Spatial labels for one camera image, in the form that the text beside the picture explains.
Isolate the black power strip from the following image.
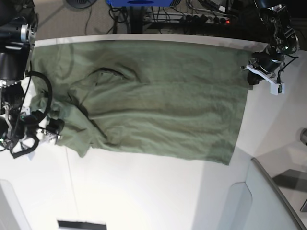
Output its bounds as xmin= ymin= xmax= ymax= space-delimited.
xmin=179 ymin=14 xmax=232 ymax=25

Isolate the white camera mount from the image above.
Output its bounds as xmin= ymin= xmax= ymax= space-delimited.
xmin=20 ymin=128 xmax=63 ymax=161
xmin=240 ymin=64 xmax=285 ymax=95

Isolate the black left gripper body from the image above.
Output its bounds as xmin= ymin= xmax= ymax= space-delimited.
xmin=251 ymin=52 xmax=285 ymax=73

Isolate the black table leg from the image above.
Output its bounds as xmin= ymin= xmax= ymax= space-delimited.
xmin=129 ymin=7 xmax=145 ymax=34

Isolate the green t-shirt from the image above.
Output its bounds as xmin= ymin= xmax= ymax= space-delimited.
xmin=32 ymin=41 xmax=251 ymax=165

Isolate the blue box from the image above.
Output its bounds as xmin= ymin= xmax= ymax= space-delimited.
xmin=106 ymin=0 xmax=173 ymax=7

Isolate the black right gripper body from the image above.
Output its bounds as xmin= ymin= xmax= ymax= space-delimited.
xmin=19 ymin=111 xmax=47 ymax=137

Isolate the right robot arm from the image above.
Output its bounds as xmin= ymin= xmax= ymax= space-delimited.
xmin=0 ymin=0 xmax=65 ymax=159

